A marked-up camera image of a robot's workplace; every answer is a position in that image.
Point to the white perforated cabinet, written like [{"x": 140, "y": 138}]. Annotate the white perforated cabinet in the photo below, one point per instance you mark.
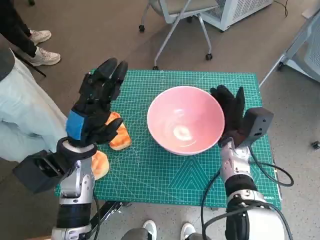
[{"x": 245, "y": 10}]

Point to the seated person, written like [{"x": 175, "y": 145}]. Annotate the seated person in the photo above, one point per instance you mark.
[{"x": 25, "y": 107}]

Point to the pink bowl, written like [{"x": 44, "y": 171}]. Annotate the pink bowl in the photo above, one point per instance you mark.
[{"x": 185, "y": 112}]

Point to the grey chair with black frame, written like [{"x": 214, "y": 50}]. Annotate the grey chair with black frame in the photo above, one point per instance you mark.
[{"x": 40, "y": 71}]

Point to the long glazed toy bread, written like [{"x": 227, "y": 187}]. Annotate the long glazed toy bread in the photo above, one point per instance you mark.
[{"x": 120, "y": 142}]

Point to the grey office chair with casters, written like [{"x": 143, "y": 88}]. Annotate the grey office chair with casters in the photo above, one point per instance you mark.
[{"x": 190, "y": 7}]

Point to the standing person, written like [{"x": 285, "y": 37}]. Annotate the standing person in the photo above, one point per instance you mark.
[{"x": 15, "y": 25}]

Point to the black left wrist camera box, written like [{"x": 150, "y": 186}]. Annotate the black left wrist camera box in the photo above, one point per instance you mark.
[{"x": 37, "y": 172}]

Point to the round pale toy bread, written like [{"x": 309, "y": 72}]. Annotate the round pale toy bread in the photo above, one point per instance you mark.
[{"x": 101, "y": 165}]

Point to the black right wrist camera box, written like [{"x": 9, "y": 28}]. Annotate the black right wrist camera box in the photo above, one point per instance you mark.
[{"x": 257, "y": 122}]

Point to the green cutting mat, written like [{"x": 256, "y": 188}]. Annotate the green cutting mat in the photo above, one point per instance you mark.
[{"x": 150, "y": 175}]

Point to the black knitted gloved right hand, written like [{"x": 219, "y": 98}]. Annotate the black knitted gloved right hand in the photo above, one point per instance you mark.
[{"x": 230, "y": 112}]

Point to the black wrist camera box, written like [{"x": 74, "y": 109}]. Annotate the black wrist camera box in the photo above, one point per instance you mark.
[
  {"x": 257, "y": 122},
  {"x": 37, "y": 172}
]

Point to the black left hand blue tape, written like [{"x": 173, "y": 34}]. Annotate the black left hand blue tape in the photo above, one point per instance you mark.
[{"x": 92, "y": 107}]

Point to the white mesh chair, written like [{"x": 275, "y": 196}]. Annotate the white mesh chair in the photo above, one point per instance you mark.
[{"x": 312, "y": 50}]

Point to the black metal table bracket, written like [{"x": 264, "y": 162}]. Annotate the black metal table bracket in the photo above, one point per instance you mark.
[{"x": 110, "y": 210}]

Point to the small black floor object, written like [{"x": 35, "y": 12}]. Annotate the small black floor object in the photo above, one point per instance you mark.
[{"x": 315, "y": 145}]

